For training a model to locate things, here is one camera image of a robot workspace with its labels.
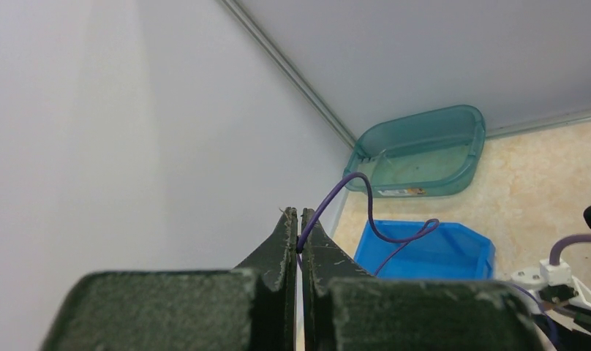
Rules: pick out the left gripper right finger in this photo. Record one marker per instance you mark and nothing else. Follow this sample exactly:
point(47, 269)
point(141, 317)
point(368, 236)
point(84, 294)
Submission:
point(345, 308)

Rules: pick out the aluminium frame post right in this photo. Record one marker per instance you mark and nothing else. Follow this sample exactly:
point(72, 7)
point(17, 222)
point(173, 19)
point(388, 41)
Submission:
point(289, 70)

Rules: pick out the blue three-compartment plastic bin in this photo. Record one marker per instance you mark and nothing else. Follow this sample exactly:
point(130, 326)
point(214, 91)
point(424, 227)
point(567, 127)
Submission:
point(451, 252)

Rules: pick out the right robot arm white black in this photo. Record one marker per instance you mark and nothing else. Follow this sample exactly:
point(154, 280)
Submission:
point(573, 340)

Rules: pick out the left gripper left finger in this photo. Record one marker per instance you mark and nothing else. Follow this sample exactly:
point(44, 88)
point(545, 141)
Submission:
point(249, 307)

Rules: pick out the teal translucent plastic tray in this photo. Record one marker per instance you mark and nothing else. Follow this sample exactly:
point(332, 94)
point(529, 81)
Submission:
point(430, 154)

